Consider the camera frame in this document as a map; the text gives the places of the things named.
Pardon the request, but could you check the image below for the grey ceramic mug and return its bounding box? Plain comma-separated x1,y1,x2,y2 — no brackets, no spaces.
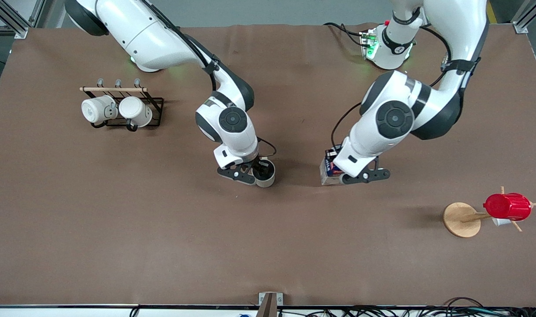
253,158,277,188

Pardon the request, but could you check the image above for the blue white milk carton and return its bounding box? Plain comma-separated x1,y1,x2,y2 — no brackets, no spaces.
319,147,347,186

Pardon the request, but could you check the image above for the red plastic cup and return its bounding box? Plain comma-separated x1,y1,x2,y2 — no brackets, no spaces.
483,193,533,221

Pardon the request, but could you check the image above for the plain white mug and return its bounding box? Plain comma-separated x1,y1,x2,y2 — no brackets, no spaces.
118,96,153,129

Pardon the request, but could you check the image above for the wooden mug tree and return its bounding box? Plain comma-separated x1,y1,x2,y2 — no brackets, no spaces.
443,186,536,239

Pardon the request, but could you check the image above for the white mug with dotted base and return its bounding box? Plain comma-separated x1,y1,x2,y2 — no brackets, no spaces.
81,95,118,125

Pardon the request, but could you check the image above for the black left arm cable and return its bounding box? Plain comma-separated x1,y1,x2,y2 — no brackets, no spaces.
330,24,453,152

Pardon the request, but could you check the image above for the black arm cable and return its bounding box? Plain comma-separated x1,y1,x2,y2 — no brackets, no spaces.
138,0,277,158
330,24,453,152

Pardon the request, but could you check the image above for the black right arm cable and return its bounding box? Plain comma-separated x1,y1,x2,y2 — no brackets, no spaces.
138,0,277,158

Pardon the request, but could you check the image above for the black base cable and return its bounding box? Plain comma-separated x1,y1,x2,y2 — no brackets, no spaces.
324,22,366,47

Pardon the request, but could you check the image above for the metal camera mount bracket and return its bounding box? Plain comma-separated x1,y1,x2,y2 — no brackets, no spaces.
255,292,284,317

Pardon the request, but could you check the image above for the black wire mug rack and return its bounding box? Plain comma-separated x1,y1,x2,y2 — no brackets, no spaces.
80,78,164,132

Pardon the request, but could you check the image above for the aluminium frame profile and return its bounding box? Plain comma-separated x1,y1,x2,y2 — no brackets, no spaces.
511,0,536,35
0,0,46,39

